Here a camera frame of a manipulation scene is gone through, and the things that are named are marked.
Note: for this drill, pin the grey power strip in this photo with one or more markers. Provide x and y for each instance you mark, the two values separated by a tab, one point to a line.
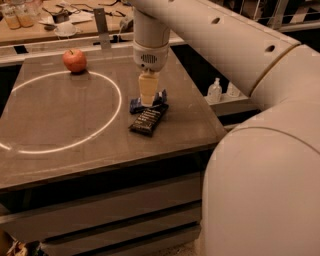
126	23

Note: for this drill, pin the blue rxbar blueberry wrapper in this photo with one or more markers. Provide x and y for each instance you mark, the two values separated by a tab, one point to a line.
136	106

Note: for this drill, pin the clear sanitizer bottle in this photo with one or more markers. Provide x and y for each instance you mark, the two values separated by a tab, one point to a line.
214	92
232	90

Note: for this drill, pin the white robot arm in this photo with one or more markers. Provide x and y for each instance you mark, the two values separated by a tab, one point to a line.
261	190

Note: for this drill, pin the white bowl on desk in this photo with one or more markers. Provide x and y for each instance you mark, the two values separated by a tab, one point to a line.
65	30

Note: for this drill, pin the grey drawer cabinet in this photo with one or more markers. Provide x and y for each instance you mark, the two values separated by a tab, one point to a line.
108	206

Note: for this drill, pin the clear sanitizer bottle left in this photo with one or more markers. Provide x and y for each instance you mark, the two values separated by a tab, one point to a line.
214	92

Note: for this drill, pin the amber liquid jar right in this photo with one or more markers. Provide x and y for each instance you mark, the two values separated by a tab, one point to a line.
23	16

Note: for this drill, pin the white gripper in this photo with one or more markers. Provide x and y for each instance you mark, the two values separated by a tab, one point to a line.
150	57

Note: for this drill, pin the red apple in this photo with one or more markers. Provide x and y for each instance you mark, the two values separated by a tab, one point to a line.
74	60

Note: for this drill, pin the amber liquid jar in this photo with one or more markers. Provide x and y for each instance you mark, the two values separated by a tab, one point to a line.
10	17
23	16

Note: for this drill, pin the clear sanitizer bottle right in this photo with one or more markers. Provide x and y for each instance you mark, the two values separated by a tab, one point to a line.
232	90

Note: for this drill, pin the black rxbar chocolate wrapper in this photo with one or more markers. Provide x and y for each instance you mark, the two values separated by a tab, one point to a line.
146	122

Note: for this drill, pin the amber liquid jar left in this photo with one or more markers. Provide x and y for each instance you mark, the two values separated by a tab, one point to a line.
10	17

